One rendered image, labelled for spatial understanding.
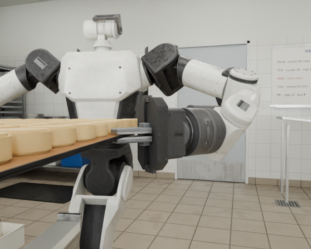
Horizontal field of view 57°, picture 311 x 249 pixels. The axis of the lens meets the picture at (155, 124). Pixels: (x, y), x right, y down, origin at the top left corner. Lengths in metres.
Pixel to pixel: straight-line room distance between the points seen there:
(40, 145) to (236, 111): 0.39
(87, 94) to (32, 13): 5.04
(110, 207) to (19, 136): 0.70
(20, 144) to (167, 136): 0.26
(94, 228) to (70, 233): 0.62
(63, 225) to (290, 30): 4.39
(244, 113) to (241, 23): 4.04
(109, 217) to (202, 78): 0.50
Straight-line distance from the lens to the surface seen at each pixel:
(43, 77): 1.04
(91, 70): 0.93
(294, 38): 4.58
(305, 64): 4.52
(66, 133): 0.30
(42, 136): 0.25
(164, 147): 0.46
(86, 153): 0.98
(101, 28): 1.02
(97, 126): 0.40
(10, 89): 1.11
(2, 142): 0.21
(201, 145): 0.50
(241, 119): 0.56
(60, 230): 0.36
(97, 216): 0.98
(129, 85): 0.91
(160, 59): 0.94
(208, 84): 0.87
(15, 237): 2.55
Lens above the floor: 1.03
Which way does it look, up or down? 2 degrees down
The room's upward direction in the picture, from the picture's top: straight up
